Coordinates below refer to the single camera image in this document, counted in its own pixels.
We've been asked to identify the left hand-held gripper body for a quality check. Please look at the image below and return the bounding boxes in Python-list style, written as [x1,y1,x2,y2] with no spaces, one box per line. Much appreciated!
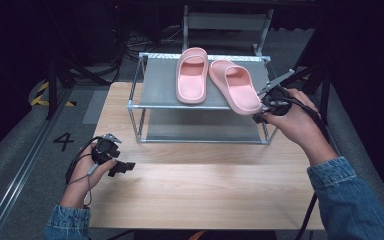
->
[91,133,123,165]

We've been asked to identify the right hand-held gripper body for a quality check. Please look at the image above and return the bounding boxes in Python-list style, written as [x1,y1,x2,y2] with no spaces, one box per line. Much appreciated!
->
[258,68,296,117]

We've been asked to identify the pink slipper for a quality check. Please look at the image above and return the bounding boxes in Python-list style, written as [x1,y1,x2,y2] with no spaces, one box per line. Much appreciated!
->
[208,59,264,116]
[175,46,210,105]

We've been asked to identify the metal shoe rack grey shelves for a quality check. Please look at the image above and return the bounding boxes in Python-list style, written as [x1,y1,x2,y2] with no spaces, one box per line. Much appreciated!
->
[127,52,292,145]

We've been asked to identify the person's right hand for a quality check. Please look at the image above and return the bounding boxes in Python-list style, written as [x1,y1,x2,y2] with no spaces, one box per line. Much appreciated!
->
[263,88,328,154]

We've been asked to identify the person's left hand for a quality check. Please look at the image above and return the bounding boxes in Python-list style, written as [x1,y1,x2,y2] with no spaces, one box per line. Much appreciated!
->
[64,144,118,201]

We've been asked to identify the black tripod stand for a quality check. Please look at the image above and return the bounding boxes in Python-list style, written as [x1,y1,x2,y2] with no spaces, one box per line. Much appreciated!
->
[279,61,332,127]
[44,49,111,121]

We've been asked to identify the grey cable with plug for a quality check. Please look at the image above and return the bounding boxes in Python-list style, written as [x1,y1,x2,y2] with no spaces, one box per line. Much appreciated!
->
[63,162,100,208]

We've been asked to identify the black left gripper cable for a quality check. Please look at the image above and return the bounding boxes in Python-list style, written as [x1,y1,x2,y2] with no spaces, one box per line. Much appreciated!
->
[65,135,103,186]

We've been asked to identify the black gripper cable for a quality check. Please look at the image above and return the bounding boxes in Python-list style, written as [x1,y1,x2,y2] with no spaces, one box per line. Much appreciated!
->
[273,95,331,240]
[65,135,103,186]

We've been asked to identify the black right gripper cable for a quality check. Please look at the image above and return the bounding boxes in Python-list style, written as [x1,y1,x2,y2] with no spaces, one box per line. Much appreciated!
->
[273,95,331,240]

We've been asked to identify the black cable under table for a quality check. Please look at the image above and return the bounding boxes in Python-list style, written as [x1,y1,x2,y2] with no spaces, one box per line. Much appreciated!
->
[105,229,138,240]

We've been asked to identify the grey metal frame chair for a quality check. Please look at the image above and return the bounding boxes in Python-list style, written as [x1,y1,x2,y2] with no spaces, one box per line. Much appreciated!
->
[181,4,275,58]

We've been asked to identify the bundle of floor cables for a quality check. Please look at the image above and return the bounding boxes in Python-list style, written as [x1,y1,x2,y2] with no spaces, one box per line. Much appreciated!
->
[111,28,185,84]

